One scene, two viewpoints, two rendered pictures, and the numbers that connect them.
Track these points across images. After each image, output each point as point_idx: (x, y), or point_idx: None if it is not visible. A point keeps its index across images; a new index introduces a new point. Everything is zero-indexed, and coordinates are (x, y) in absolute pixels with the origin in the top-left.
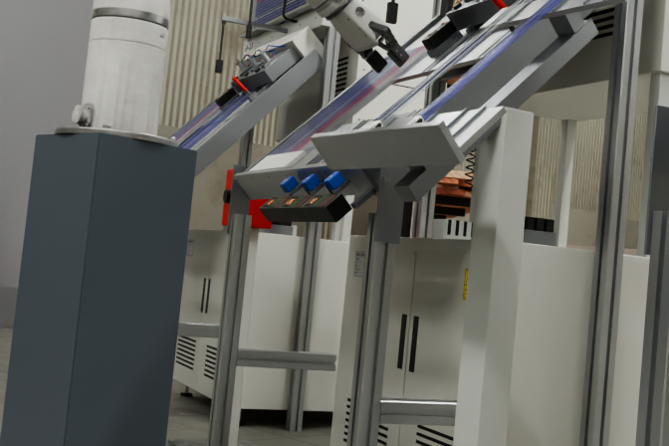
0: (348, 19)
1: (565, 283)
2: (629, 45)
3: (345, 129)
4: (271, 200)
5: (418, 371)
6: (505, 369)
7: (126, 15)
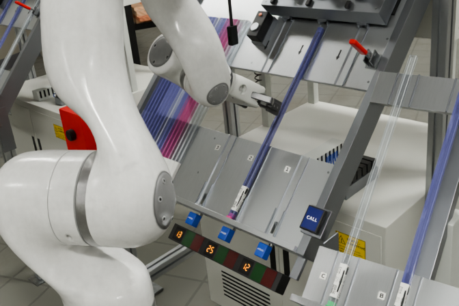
0: (233, 98)
1: (412, 227)
2: (449, 44)
3: (212, 140)
4: (178, 231)
5: (295, 280)
6: None
7: None
